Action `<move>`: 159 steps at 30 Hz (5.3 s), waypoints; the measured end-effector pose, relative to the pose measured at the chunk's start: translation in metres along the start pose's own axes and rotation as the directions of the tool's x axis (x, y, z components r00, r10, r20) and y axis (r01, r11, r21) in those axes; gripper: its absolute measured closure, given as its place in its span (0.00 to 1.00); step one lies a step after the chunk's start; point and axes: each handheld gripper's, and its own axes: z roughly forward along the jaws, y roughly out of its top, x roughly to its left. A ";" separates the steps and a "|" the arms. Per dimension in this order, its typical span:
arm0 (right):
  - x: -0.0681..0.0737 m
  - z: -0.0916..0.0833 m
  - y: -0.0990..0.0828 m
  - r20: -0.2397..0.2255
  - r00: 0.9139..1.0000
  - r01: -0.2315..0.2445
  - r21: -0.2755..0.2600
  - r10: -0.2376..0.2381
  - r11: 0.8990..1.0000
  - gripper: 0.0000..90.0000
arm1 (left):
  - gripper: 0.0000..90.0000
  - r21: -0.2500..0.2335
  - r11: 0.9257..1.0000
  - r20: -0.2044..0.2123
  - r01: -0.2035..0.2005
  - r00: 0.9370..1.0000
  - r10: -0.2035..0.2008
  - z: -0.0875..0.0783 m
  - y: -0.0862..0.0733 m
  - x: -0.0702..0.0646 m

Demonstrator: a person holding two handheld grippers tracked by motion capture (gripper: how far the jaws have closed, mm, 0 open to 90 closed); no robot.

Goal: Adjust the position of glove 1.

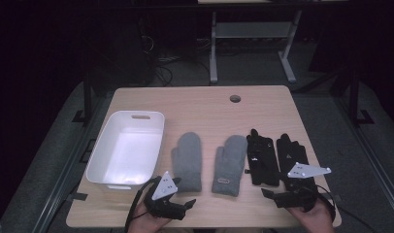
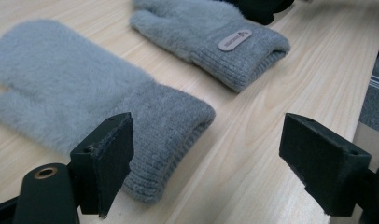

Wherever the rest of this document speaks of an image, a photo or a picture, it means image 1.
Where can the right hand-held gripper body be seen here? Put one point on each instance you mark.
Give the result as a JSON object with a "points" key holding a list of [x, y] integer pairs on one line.
{"points": [[302, 199]]}

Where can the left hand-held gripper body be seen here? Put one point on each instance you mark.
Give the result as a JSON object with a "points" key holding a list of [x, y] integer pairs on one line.
{"points": [[164, 189]]}

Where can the black glove with triangle logo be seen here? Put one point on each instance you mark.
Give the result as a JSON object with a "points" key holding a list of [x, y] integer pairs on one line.
{"points": [[292, 152]]}

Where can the person's right hand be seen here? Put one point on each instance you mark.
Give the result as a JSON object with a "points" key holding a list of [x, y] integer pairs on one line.
{"points": [[314, 220]]}

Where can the person's left hand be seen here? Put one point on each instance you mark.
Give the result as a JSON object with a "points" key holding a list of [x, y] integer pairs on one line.
{"points": [[146, 223]]}

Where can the plain grey mitten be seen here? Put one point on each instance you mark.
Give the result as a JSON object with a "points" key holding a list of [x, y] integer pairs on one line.
{"points": [[187, 161]]}

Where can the black glove with glossy palm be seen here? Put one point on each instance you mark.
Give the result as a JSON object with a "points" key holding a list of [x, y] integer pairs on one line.
{"points": [[261, 157]]}

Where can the grey mitten with label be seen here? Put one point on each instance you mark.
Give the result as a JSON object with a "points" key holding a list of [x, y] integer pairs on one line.
{"points": [[229, 165]]}

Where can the white plastic bin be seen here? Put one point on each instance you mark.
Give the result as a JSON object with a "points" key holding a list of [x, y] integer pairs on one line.
{"points": [[130, 152]]}

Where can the black tape strip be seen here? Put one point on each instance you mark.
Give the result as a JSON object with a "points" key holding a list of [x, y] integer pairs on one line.
{"points": [[78, 196]]}

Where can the black metal stand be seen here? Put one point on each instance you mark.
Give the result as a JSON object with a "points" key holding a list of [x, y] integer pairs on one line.
{"points": [[87, 97], [354, 97]]}

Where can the grey metal desk frame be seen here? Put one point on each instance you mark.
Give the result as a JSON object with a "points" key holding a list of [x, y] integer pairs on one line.
{"points": [[250, 29]]}

